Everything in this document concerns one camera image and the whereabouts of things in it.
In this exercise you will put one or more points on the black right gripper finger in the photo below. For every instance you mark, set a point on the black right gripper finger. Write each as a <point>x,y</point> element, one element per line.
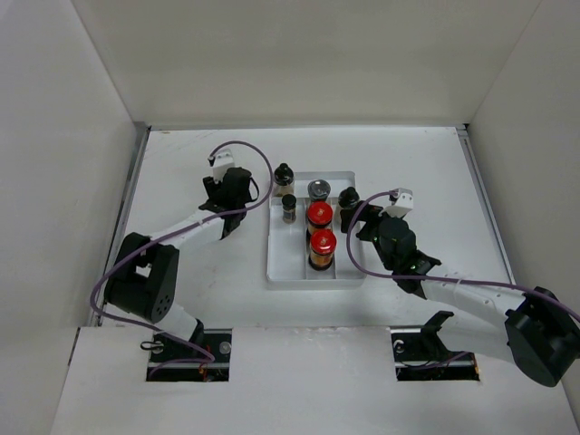
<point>374,211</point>
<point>351,216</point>

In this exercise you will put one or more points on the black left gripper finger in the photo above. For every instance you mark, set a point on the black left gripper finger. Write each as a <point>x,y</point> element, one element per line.
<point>253,190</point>
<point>212,188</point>

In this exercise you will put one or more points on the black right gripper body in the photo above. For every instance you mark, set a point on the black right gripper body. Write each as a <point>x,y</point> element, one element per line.
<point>372,232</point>

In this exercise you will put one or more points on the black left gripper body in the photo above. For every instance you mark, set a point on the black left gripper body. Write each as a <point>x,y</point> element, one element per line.
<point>241,206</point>

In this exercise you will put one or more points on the white salt knob-top bottle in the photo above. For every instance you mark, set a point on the white salt knob-top bottle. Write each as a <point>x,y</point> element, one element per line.
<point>347,200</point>

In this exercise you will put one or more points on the red-lid sauce jar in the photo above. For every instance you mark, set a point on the red-lid sauce jar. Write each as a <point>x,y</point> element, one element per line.
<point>321,249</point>
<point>319,215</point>

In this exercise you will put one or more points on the knob-top spice grinder bottle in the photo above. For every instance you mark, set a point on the knob-top spice grinder bottle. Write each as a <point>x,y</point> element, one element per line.
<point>284,179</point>

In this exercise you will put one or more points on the small black-cap spice bottle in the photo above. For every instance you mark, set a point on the small black-cap spice bottle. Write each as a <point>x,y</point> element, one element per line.
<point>289,207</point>

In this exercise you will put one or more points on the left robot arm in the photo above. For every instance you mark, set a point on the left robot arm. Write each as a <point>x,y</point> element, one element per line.
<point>146,286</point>

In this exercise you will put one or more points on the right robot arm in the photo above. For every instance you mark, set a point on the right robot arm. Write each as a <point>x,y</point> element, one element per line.
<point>536,332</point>

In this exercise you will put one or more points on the white divided organizer tray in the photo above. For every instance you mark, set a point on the white divided organizer tray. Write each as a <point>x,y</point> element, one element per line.
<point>287,265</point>

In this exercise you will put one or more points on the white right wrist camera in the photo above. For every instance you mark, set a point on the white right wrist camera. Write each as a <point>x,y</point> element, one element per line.
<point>401,203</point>

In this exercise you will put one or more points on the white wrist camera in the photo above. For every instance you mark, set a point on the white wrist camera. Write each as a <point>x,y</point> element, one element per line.
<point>220,162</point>
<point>401,203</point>

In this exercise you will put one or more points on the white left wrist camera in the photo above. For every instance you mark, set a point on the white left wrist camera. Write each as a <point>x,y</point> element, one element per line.
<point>220,162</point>

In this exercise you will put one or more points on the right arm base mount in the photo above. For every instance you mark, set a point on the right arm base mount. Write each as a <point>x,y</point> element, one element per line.
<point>421,356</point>

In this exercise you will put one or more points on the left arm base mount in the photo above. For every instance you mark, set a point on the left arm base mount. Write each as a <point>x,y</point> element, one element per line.
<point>175,362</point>

